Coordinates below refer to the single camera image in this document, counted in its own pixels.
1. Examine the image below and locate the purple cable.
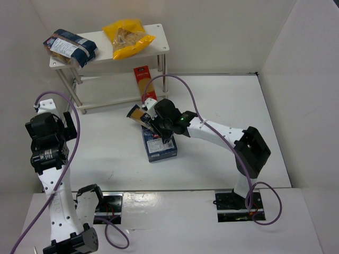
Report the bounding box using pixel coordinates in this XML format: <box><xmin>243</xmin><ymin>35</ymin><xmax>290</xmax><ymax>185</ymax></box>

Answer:
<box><xmin>141</xmin><ymin>74</ymin><xmax>282</xmax><ymax>225</ymax></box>
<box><xmin>10</xmin><ymin>90</ymin><xmax>130</xmax><ymax>253</ymax></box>

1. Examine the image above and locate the dark blue pasta bag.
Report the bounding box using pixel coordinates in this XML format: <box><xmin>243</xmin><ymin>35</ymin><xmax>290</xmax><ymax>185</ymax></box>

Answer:
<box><xmin>43</xmin><ymin>29</ymin><xmax>97</xmax><ymax>69</ymax></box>

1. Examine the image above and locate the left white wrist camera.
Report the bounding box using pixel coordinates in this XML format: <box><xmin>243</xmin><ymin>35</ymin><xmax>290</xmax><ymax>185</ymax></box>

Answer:
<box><xmin>37</xmin><ymin>99</ymin><xmax>59</xmax><ymax>116</ymax></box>

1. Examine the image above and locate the red spaghetti packet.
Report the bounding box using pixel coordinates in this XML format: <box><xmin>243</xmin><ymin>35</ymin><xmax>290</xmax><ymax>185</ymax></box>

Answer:
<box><xmin>133</xmin><ymin>66</ymin><xmax>158</xmax><ymax>101</ymax></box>

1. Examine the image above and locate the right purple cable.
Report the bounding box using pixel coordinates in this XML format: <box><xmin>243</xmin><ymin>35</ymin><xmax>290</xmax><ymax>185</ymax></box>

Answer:
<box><xmin>141</xmin><ymin>74</ymin><xmax>282</xmax><ymax>225</ymax></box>

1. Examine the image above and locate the yellow pasta bag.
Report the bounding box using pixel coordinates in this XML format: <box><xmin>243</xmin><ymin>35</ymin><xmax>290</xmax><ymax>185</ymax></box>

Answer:
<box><xmin>102</xmin><ymin>19</ymin><xmax>156</xmax><ymax>60</ymax></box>

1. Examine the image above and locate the white two-tier shelf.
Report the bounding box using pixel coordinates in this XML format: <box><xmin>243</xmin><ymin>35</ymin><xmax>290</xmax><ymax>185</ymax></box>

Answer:
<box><xmin>49</xmin><ymin>24</ymin><xmax>170</xmax><ymax>114</ymax></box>

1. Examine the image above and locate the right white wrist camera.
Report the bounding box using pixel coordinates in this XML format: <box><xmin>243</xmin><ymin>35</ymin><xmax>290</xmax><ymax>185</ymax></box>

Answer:
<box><xmin>142</xmin><ymin>97</ymin><xmax>158</xmax><ymax>119</ymax></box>

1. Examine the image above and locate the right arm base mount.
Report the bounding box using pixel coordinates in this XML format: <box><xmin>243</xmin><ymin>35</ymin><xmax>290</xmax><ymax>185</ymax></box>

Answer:
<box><xmin>213</xmin><ymin>190</ymin><xmax>266</xmax><ymax>223</ymax></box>

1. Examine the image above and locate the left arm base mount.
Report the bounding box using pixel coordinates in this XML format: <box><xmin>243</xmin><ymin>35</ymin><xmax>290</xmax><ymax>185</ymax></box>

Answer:
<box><xmin>93</xmin><ymin>192</ymin><xmax>123</xmax><ymax>224</ymax></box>

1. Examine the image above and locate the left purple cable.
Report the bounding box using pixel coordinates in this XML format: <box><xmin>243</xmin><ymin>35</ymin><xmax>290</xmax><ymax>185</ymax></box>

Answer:
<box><xmin>10</xmin><ymin>90</ymin><xmax>130</xmax><ymax>253</ymax></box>

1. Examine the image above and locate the dark blue pasta box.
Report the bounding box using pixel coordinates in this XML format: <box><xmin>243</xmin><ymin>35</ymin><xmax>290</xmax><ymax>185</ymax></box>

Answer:
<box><xmin>141</xmin><ymin>126</ymin><xmax>177</xmax><ymax>162</ymax></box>

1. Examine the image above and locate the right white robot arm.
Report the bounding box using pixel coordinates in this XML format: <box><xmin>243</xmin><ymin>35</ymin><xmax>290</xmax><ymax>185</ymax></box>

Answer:
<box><xmin>144</xmin><ymin>98</ymin><xmax>271</xmax><ymax>198</ymax></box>

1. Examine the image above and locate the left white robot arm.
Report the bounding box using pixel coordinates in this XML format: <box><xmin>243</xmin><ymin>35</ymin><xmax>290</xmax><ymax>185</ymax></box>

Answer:
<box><xmin>25</xmin><ymin>112</ymin><xmax>103</xmax><ymax>253</ymax></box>

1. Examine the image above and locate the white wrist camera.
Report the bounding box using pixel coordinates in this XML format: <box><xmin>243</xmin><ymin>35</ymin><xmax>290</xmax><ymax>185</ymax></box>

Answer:
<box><xmin>37</xmin><ymin>99</ymin><xmax>59</xmax><ymax>116</ymax></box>
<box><xmin>142</xmin><ymin>97</ymin><xmax>158</xmax><ymax>119</ymax></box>

